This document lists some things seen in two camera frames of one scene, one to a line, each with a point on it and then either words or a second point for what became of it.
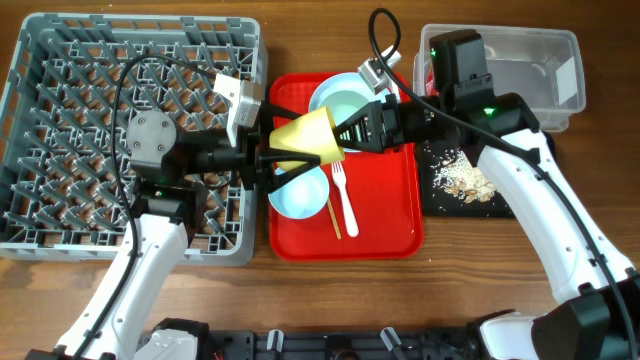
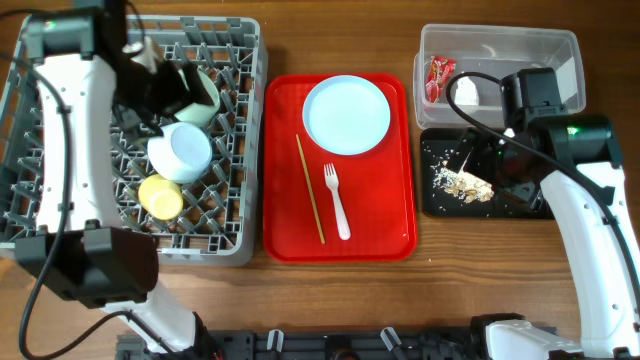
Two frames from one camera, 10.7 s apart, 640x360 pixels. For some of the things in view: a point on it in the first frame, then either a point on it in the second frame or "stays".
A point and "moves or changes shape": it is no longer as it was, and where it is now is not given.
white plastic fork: x=349 y=213 moves or changes shape
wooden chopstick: x=334 y=218 to x=311 y=191
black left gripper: x=275 y=156 to x=172 y=73
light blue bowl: x=302 y=197 moves or changes shape
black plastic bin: x=454 y=187 stays
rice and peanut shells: x=457 y=176 stays
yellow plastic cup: x=312 y=134 moves or changes shape
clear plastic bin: x=543 y=65 stays
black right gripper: x=377 y=115 to x=487 y=146
